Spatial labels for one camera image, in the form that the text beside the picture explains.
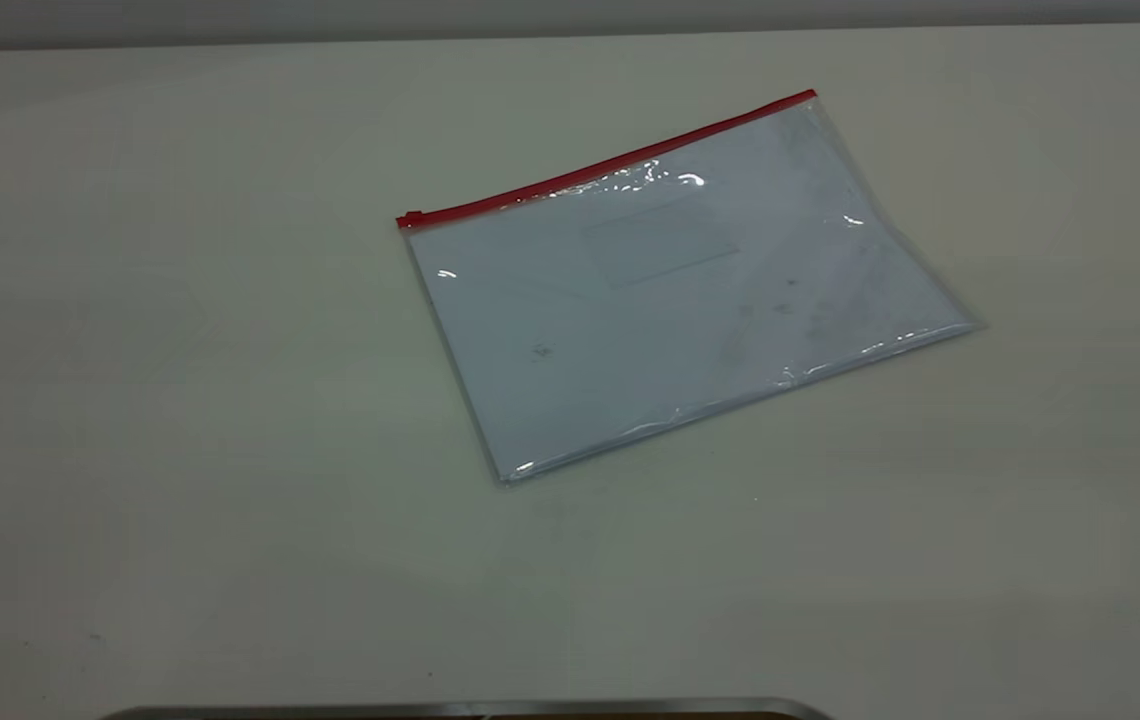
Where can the clear red-zip document pouch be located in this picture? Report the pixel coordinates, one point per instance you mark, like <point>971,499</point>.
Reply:
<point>680,320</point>

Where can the red zipper slider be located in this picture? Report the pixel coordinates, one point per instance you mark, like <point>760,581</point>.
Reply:
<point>412,218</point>

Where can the metal table edge trim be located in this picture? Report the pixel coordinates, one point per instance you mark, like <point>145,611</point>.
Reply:
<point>430,710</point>

